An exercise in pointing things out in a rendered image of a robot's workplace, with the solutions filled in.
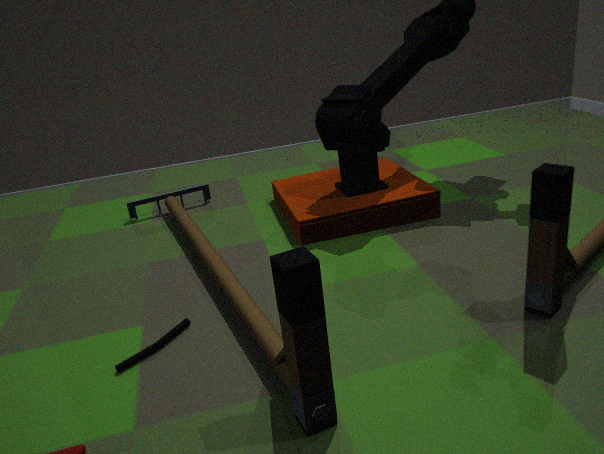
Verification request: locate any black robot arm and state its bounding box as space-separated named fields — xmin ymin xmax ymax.
xmin=315 ymin=0 xmax=476 ymax=197

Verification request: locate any black bent rod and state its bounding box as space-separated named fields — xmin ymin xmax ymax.
xmin=115 ymin=318 xmax=191 ymax=373

